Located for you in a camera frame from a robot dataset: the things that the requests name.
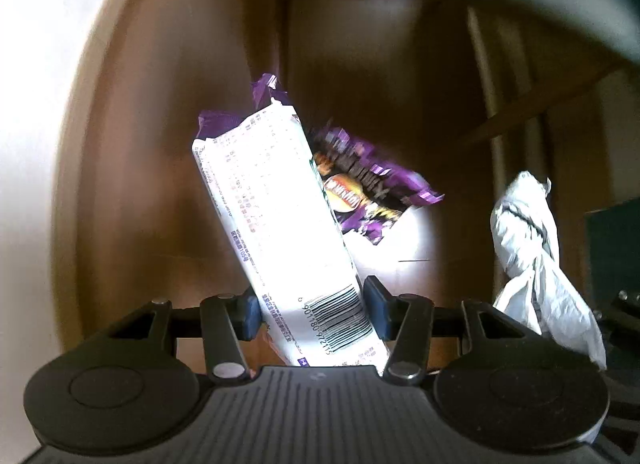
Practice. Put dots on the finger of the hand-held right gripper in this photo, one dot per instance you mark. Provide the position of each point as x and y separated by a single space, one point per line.
624 306

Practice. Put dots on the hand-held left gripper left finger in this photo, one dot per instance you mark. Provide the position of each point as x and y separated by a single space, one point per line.
248 316

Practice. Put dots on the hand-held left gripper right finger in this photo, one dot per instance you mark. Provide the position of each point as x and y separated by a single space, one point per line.
377 311

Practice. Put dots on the white printed packet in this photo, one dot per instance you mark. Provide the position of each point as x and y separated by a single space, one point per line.
280 204

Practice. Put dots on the white plastic bag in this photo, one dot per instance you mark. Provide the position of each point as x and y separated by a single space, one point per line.
525 224

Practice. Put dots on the purple snack packet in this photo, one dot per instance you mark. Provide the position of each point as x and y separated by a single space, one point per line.
360 178

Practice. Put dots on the dark green box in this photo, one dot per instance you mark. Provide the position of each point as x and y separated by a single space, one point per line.
612 244

